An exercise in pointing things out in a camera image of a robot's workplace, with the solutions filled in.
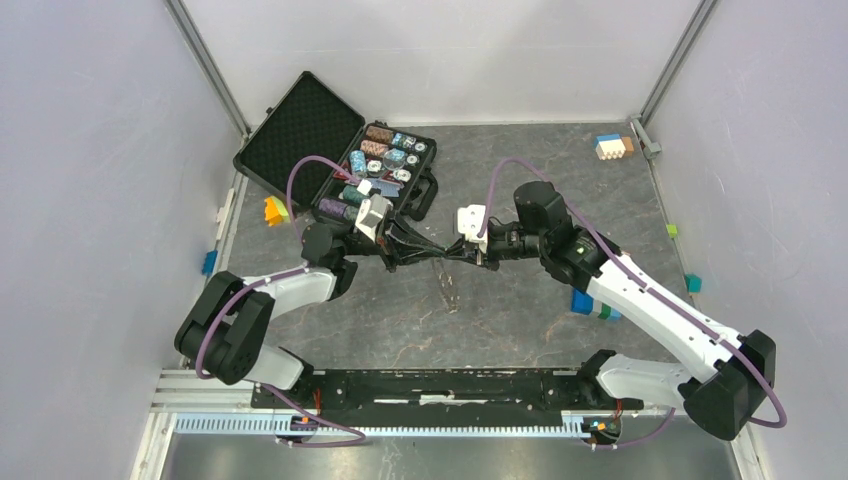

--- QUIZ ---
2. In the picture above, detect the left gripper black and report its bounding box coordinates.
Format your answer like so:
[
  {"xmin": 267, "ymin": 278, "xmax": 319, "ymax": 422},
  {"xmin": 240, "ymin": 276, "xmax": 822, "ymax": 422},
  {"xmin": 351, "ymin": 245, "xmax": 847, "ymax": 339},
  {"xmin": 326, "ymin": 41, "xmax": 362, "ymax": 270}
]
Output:
[{"xmin": 342, "ymin": 204, "xmax": 447, "ymax": 273}]

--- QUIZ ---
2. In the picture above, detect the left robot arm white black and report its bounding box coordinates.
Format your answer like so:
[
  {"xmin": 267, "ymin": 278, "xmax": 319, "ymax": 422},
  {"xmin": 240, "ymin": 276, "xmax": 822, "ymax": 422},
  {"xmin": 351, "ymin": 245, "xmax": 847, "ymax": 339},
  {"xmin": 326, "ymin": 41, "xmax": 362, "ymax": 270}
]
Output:
[{"xmin": 174, "ymin": 219, "xmax": 448, "ymax": 408}]

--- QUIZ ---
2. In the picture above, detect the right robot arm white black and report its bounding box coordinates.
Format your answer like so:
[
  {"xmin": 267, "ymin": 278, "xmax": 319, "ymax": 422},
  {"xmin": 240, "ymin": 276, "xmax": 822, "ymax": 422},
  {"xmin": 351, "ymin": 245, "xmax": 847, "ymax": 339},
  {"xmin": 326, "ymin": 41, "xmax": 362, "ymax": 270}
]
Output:
[{"xmin": 456, "ymin": 181, "xmax": 787, "ymax": 441}]

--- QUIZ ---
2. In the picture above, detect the blue white green brick stack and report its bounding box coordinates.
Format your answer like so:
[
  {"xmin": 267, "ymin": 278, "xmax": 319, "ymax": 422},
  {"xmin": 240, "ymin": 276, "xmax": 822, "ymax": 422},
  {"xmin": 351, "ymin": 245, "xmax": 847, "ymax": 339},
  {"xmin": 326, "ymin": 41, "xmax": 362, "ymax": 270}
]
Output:
[{"xmin": 570, "ymin": 289, "xmax": 622, "ymax": 322}]

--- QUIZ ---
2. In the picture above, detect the orange yellow green brick stack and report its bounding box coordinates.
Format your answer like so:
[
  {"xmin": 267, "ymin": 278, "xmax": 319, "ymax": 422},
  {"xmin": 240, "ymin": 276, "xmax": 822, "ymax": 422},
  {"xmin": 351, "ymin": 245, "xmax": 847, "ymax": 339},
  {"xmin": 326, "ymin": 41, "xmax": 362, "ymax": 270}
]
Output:
[{"xmin": 264, "ymin": 196, "xmax": 291, "ymax": 227}]

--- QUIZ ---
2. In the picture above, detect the black poker chip case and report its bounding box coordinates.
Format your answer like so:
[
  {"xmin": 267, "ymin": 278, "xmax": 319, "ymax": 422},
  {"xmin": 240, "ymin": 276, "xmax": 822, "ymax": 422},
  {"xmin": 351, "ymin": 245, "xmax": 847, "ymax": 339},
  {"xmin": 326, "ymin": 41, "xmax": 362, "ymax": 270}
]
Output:
[{"xmin": 233, "ymin": 71, "xmax": 438, "ymax": 221}]

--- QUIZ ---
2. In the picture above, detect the blue white orange brick stack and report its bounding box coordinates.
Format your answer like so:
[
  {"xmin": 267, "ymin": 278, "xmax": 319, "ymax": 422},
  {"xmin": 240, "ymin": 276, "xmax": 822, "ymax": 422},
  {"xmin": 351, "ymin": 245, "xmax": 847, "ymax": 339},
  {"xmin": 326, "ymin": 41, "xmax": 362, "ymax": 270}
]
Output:
[{"xmin": 594, "ymin": 134, "xmax": 635, "ymax": 160}]

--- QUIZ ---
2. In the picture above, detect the small blue block left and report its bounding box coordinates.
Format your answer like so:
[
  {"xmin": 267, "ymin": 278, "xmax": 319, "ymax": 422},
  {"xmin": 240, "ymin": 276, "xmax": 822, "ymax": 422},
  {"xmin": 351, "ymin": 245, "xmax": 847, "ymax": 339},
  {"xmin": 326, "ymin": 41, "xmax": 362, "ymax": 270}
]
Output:
[{"xmin": 201, "ymin": 250, "xmax": 218, "ymax": 276}]

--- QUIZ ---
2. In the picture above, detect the small teal block right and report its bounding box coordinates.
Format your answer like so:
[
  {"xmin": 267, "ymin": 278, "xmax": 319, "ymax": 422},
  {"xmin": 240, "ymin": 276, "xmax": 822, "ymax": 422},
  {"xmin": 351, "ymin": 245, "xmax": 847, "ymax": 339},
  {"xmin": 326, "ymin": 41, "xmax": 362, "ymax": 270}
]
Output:
[{"xmin": 684, "ymin": 273, "xmax": 702, "ymax": 294}]

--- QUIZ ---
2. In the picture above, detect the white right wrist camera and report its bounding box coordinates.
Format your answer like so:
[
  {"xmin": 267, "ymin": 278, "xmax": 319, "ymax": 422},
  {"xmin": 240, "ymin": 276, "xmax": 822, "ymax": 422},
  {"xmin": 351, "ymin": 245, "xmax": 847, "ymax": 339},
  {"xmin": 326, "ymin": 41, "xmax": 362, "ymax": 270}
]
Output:
[{"xmin": 456, "ymin": 204, "xmax": 489, "ymax": 254}]

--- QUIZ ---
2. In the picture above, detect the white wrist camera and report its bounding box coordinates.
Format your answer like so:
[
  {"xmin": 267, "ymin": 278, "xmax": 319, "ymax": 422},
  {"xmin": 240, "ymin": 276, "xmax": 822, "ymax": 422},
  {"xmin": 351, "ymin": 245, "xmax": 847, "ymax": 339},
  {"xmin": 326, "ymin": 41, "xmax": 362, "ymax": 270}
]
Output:
[
  {"xmin": 354, "ymin": 194, "xmax": 393, "ymax": 241},
  {"xmin": 456, "ymin": 204, "xmax": 489, "ymax": 254}
]

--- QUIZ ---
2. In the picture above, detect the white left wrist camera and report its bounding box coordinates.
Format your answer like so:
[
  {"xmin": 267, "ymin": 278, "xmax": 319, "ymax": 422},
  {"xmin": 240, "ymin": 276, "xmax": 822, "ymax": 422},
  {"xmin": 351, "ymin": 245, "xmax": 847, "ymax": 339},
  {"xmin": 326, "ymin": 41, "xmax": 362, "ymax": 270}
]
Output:
[{"xmin": 354, "ymin": 194, "xmax": 393, "ymax": 241}]

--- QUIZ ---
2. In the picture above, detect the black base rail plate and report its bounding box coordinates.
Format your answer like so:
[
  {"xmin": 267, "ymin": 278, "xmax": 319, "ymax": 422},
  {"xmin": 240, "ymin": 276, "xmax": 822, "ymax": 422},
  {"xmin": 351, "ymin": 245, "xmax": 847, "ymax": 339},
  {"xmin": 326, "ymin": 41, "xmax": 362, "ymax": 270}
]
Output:
[{"xmin": 285, "ymin": 368, "xmax": 644, "ymax": 428}]

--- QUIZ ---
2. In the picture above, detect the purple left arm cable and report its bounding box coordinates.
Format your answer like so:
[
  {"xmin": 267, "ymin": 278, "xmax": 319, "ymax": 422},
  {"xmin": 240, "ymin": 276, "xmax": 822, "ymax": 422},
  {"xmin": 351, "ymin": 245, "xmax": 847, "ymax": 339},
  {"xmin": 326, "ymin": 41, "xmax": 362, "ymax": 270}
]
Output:
[{"xmin": 193, "ymin": 155, "xmax": 376, "ymax": 380}]

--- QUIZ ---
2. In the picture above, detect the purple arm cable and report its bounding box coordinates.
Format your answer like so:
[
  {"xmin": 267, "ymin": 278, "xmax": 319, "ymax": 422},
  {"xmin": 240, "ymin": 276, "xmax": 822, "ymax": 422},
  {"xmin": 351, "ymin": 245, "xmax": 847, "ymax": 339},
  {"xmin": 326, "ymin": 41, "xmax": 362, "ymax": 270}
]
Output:
[
  {"xmin": 193, "ymin": 155, "xmax": 376, "ymax": 380},
  {"xmin": 485, "ymin": 157, "xmax": 788, "ymax": 429}
]

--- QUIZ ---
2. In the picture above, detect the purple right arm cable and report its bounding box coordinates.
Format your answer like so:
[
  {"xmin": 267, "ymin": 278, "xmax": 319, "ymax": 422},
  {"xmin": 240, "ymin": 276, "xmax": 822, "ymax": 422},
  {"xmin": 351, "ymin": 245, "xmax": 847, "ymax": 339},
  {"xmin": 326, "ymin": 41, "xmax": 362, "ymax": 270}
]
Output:
[{"xmin": 485, "ymin": 157, "xmax": 788, "ymax": 429}]

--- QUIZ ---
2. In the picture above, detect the white toothed cable duct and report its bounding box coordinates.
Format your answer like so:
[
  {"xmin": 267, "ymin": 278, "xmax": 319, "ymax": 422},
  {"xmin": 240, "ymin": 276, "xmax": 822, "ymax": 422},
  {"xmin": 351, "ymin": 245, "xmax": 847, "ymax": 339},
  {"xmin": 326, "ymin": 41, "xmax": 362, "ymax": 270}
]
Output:
[{"xmin": 174, "ymin": 413, "xmax": 589, "ymax": 439}]

